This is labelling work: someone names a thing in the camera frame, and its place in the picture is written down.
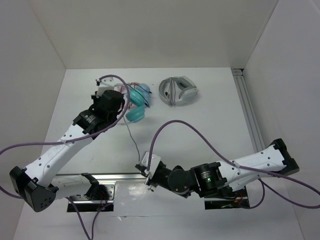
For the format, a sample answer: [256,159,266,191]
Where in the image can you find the teal cat ear headphones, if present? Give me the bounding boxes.
[117,86,147,126]

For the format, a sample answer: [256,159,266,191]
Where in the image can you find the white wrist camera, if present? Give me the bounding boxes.
[139,151,161,185]
[95,77,115,98]

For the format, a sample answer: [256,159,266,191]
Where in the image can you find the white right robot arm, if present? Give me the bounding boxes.
[135,138,300,198]

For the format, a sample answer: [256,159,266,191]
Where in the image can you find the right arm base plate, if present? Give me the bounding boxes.
[204,187,250,210]

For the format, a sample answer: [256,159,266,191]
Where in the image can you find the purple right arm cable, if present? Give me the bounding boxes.
[147,120,320,210]

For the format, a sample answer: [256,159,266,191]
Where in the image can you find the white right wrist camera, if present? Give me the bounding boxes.
[139,151,161,185]

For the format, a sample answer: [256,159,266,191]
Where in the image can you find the aluminium table edge rail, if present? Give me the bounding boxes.
[52,173,145,183]

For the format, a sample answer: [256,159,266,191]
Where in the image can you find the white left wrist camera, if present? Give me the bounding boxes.
[95,77,115,98]

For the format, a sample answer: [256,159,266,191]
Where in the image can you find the aluminium side rail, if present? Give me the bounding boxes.
[231,68,265,152]

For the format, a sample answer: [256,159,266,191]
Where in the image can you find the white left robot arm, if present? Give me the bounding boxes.
[9,90,125,213]

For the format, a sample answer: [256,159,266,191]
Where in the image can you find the pink blue cat ear headphones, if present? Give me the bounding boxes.
[127,82,152,108]

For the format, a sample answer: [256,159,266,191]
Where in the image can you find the white grey headphones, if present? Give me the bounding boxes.
[158,76,199,107]

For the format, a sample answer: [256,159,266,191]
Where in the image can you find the black headphone audio cable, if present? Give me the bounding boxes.
[126,89,153,192]

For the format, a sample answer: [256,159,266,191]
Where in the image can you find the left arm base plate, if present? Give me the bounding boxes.
[70,181,116,213]

